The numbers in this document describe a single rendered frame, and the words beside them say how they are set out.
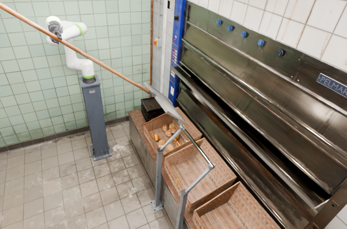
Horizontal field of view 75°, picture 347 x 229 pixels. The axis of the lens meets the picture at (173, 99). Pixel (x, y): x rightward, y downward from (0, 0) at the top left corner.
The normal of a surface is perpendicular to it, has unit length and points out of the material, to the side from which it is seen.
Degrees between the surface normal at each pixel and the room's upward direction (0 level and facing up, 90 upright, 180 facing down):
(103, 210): 0
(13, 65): 90
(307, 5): 90
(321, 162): 70
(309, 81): 91
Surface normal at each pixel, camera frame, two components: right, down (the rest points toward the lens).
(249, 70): -0.81, -0.08
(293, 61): -0.89, 0.21
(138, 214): 0.07, -0.82
